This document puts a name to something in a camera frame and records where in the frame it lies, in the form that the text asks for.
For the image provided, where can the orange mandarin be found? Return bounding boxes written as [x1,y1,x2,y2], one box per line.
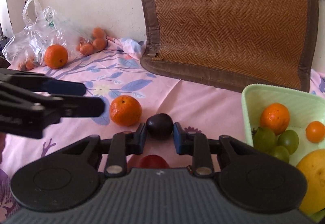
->
[109,95,142,127]

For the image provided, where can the dark purple plum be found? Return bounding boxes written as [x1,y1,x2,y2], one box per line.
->
[146,113,173,141]

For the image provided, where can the orange cherry tomato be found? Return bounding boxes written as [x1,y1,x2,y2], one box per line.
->
[305,121,325,143]

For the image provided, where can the large orange by bag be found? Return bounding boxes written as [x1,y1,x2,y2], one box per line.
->
[44,44,68,69]

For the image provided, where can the pink patterned bedsheet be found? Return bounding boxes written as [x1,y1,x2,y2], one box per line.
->
[1,51,324,223]

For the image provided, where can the red cherry tomato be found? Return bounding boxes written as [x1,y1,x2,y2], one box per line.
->
[137,155,170,169]

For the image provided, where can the clear plastic bag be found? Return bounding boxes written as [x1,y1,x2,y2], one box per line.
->
[2,0,89,68]

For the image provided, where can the pile of small oranges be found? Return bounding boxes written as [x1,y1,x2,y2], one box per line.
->
[76,27,107,56]

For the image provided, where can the green tomato in bowl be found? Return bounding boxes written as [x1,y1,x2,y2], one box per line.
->
[252,127,276,153]

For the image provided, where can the small mandarin in bowl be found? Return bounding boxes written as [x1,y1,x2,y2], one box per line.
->
[259,102,290,135]

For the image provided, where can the green grape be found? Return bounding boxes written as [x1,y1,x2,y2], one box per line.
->
[278,130,300,155]
[269,145,290,163]

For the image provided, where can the light green fruit bowl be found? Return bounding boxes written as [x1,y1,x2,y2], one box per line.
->
[241,84,324,221]

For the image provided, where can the yellow lemon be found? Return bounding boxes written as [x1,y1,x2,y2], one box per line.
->
[296,149,324,215]

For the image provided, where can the brown woven seat cushion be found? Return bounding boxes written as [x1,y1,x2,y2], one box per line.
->
[141,0,318,92]

